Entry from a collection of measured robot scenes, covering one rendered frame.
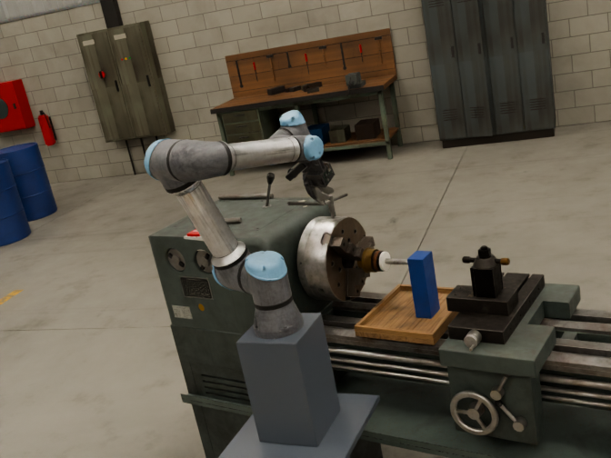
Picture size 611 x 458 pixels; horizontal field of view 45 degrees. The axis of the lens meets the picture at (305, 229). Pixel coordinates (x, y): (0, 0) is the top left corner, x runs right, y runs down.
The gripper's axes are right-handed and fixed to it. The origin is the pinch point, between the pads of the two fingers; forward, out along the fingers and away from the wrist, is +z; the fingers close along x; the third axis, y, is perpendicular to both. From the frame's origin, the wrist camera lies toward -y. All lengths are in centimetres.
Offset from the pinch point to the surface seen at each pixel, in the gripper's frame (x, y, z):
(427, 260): 1.9, 31.5, 27.4
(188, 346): -33, -68, 49
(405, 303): 1, 17, 49
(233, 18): 550, -471, 137
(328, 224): 2.7, -3.6, 12.9
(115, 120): 447, -654, 209
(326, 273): -12.5, -0.6, 22.8
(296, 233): -0.8, -16.2, 14.2
